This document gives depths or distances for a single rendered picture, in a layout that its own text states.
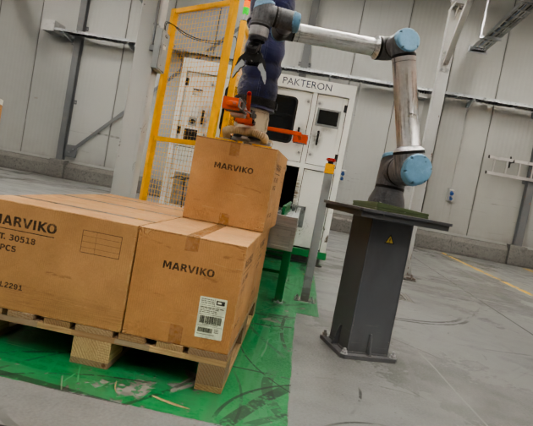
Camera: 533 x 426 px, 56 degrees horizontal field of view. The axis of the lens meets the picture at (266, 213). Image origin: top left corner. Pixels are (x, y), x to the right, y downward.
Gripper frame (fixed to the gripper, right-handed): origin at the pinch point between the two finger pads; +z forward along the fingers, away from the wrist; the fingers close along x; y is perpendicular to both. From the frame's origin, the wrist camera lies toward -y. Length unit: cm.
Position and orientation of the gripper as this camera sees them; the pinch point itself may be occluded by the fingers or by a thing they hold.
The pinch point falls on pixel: (248, 81)
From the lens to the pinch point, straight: 231.4
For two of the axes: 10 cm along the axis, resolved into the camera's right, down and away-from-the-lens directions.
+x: -9.8, -2.1, 0.7
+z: -2.1, 9.8, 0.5
